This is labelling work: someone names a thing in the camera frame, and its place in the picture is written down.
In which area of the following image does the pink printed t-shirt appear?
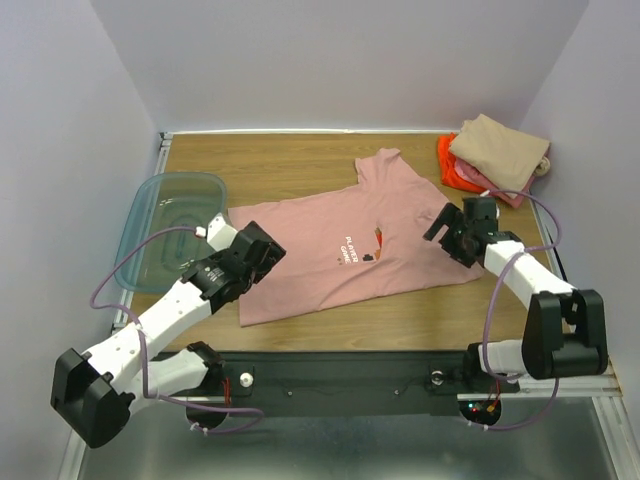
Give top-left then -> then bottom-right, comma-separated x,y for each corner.
229,149 -> 483,327

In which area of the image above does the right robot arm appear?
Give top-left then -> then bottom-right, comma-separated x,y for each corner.
423,196 -> 609,390

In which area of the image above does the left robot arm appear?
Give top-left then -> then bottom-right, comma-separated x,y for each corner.
51,215 -> 286,448

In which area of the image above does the folded orange t-shirt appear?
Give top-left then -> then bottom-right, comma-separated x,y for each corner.
437,133 -> 494,194

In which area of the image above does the folded pink t-shirt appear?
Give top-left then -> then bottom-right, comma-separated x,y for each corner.
453,158 -> 535,208

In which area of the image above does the clear teal plastic bin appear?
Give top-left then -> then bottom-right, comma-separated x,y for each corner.
115,172 -> 227,294

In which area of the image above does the folded beige t-shirt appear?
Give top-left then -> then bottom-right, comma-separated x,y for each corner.
449,114 -> 550,190

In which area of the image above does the cream cloth piece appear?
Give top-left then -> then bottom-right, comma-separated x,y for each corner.
533,156 -> 551,177

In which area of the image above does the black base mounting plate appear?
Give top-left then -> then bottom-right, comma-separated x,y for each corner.
189,350 -> 519,417

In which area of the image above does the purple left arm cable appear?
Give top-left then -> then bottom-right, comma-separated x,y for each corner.
89,225 -> 266,435

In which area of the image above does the aluminium frame rail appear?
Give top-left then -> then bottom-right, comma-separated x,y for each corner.
517,364 -> 622,398

